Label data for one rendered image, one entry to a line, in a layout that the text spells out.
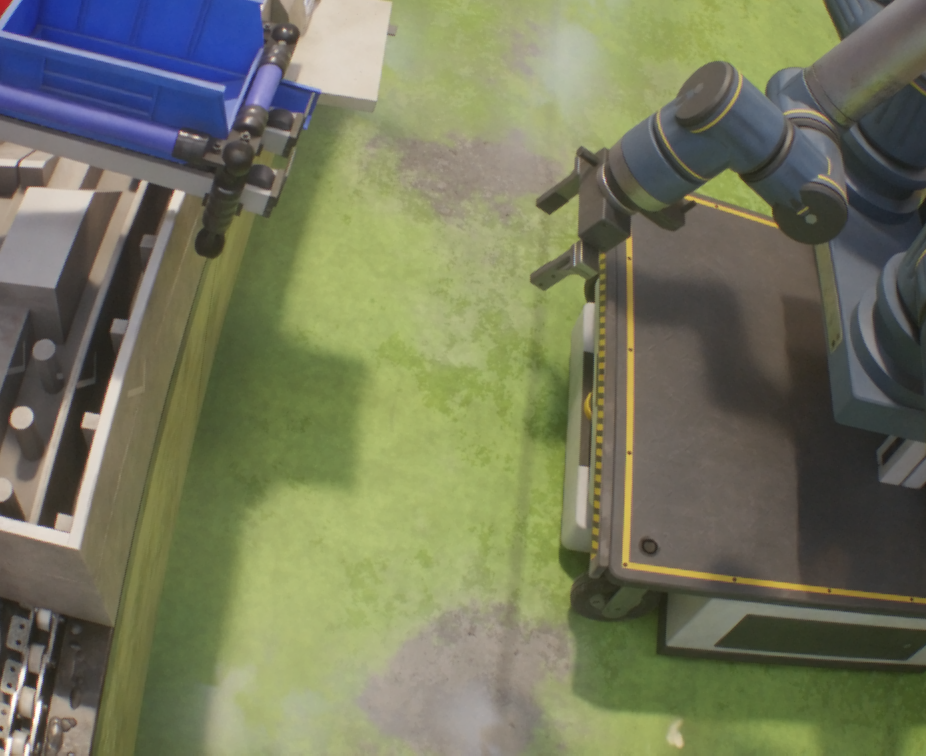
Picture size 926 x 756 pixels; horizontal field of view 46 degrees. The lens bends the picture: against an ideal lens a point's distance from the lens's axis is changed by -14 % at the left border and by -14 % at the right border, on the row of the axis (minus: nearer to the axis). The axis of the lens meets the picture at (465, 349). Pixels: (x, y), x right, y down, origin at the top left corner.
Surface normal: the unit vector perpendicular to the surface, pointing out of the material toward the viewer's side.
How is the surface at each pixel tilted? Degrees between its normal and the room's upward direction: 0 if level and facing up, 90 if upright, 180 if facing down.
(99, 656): 0
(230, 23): 88
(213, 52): 88
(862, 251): 0
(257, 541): 0
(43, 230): 10
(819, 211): 90
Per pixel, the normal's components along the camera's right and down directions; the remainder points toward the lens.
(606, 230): -0.10, 0.80
